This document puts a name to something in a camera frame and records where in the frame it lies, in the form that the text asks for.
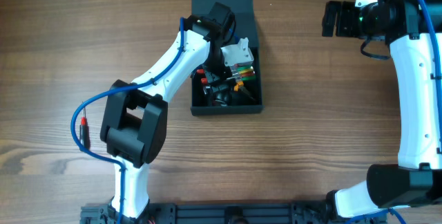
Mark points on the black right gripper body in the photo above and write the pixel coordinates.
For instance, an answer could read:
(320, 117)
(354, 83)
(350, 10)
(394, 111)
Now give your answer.
(345, 18)

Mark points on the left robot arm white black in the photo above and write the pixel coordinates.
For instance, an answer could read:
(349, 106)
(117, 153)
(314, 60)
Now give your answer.
(135, 117)

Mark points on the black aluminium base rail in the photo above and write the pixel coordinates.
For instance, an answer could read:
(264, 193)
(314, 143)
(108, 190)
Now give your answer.
(297, 212)

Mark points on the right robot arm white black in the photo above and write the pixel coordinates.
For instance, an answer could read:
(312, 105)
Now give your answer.
(412, 31)

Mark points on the black orange needle-nose pliers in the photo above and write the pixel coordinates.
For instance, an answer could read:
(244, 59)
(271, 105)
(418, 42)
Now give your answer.
(238, 89)

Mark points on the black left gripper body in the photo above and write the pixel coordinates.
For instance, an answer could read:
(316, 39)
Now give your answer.
(214, 79)

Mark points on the black tape measure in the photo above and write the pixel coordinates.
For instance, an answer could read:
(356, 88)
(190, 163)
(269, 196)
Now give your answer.
(221, 98)

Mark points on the chrome socket wrench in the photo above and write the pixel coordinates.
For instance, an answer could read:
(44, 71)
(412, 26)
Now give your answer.
(207, 90)

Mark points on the dark green box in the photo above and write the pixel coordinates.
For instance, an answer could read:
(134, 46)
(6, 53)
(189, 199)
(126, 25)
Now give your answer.
(245, 17)

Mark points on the red handled pruning shears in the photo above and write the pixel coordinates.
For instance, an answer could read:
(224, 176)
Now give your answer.
(203, 79)

